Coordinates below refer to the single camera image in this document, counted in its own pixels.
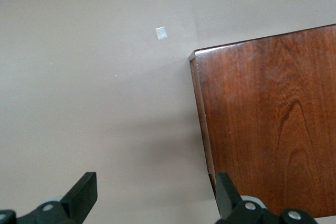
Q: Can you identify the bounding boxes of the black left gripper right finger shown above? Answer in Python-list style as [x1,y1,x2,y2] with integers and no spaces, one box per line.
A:
[215,172,319,224]

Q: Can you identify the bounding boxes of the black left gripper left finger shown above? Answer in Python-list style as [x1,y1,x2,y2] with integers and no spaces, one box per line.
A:
[0,171,98,224]

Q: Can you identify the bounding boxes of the dark wooden drawer cabinet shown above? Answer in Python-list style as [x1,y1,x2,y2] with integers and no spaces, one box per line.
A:
[188,24,336,219]

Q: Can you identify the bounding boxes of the small square tape patch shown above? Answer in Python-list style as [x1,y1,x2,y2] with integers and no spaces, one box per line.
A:
[155,26,169,41]

